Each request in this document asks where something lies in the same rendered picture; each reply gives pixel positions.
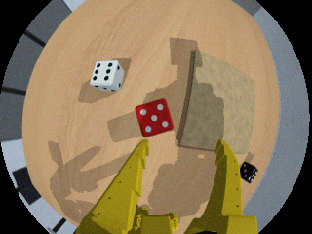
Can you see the red die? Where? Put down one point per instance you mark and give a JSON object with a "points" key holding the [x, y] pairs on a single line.
{"points": [[154, 118]]}

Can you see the tan textured mat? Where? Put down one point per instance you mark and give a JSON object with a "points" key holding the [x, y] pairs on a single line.
{"points": [[221, 105]]}

